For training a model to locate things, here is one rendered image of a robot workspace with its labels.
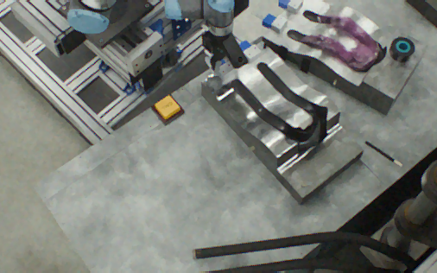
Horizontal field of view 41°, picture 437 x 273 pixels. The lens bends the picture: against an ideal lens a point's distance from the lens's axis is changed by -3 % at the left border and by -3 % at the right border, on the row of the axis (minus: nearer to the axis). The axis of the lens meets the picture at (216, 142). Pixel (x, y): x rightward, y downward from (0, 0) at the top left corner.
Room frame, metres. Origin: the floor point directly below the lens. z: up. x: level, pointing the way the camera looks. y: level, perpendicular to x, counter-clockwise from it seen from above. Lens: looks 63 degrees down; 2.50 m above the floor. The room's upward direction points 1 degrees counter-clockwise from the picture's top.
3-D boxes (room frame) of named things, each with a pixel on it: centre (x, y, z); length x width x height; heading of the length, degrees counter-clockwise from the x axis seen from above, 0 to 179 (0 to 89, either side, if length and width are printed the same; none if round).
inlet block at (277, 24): (1.31, -0.19, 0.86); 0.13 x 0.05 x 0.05; 54
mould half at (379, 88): (1.20, -0.45, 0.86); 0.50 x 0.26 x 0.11; 54
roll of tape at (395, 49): (1.13, -0.62, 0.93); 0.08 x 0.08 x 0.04
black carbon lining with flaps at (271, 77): (0.94, -0.21, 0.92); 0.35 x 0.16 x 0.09; 36
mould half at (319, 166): (0.92, -0.21, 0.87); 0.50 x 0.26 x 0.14; 36
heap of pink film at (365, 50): (1.20, -0.44, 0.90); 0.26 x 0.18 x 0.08; 54
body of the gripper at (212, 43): (1.10, -0.02, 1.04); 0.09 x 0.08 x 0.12; 36
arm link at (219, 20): (1.09, -0.02, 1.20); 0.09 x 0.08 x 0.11; 87
